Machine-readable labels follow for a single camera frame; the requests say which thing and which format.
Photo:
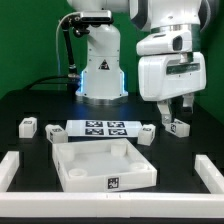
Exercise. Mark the white square tabletop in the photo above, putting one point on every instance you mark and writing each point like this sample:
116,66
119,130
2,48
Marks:
102,166

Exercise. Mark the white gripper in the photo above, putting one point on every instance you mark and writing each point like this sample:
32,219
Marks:
162,77

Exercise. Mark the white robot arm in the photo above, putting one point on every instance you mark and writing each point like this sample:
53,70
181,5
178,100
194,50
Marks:
103,79

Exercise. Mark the white U-shaped fence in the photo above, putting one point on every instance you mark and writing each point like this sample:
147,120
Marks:
97,205

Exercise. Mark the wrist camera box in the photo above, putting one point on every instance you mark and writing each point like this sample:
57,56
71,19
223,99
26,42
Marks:
165,43

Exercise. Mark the white sheet with tags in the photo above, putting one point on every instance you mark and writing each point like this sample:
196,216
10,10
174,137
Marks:
98,128

